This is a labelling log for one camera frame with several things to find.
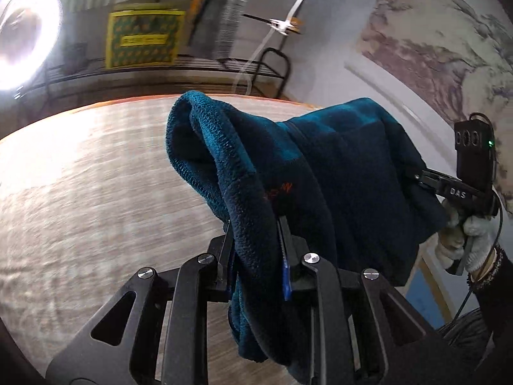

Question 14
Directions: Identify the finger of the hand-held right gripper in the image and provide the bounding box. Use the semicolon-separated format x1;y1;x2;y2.
404;167;442;197

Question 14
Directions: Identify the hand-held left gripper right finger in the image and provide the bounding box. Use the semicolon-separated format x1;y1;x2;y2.
278;217;485;385

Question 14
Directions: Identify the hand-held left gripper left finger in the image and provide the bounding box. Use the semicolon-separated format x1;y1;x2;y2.
46;225;236;385

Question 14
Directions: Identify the teal plaid fleece jacket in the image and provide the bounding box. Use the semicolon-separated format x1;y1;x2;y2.
165;90;451;385

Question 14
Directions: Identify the person's right forearm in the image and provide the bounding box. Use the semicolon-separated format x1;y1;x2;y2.
467;249;513;373

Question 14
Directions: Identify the black metal clothes rack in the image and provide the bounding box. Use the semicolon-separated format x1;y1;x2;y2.
16;0;305;101

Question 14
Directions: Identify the person's right hand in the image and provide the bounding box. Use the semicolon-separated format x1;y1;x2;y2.
435;204;500;274

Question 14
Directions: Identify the beige checked blanket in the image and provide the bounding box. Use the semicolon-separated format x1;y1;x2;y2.
0;94;333;385

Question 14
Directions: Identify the person's striped clothing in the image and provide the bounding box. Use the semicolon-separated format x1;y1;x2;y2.
437;309;495;373

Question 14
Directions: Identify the yellow storage box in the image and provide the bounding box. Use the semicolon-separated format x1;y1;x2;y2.
105;4;186;70

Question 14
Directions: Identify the grey plaid hanging coat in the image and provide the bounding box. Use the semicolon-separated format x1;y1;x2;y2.
212;0;257;61

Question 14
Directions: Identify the orange wooden object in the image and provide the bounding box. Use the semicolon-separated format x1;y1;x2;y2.
188;0;211;43

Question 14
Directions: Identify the beaded bracelet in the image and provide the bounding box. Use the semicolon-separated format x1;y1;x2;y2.
469;246;503;289

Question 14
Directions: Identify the landscape wall mural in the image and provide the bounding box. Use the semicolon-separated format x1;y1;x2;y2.
355;0;513;205

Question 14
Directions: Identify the black metal tube frame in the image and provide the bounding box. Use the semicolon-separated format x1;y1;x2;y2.
256;47;291;99

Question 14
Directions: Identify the white lamp cable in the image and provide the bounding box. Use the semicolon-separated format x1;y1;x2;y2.
231;28;281;94

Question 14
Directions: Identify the ring light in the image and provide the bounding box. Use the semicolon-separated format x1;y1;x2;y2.
0;0;65;93

